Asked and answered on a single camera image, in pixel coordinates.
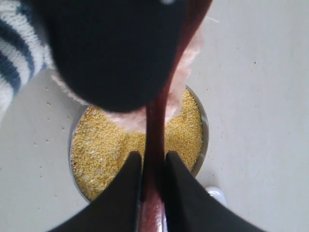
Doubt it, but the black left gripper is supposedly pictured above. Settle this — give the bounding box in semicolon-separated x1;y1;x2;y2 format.
29;0;187;112

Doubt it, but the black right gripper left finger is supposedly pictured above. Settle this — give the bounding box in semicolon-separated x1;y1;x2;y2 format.
51;152;141;232

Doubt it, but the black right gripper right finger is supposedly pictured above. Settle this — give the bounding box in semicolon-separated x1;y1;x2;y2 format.
165;151;256;232

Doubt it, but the dark red wooden spoon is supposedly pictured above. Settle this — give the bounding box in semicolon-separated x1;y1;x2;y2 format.
138;0;211;232

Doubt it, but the tan teddy bear striped shirt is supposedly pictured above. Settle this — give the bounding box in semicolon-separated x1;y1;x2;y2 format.
0;0;206;129

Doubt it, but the white rectangular plastic tray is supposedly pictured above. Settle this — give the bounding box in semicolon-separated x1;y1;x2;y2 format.
206;187;227;206

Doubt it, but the steel bowl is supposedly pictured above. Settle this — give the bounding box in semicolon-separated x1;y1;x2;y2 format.
68;86;210;201

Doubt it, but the yellow millet grain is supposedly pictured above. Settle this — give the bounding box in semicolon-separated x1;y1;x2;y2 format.
70;88;203;201

